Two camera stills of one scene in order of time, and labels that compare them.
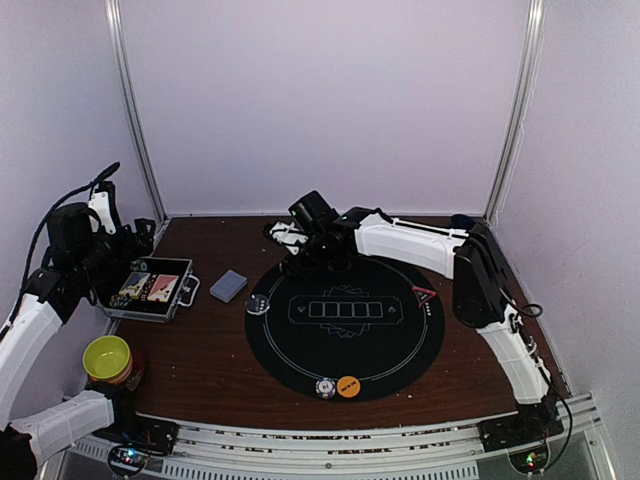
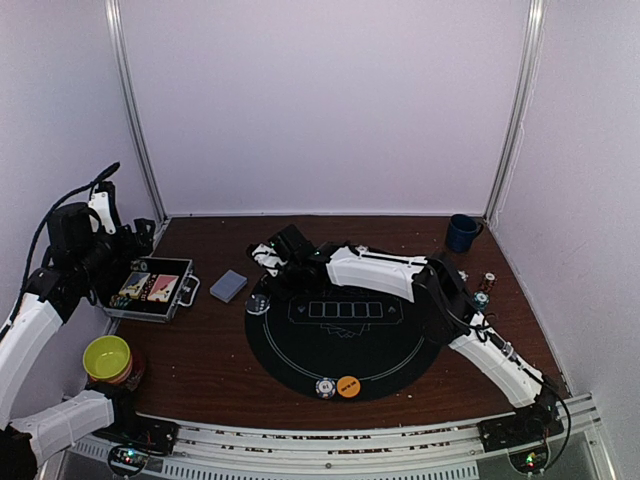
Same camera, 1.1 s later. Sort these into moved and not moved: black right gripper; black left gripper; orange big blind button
Moved: black right gripper
Not moved: orange big blind button; black left gripper
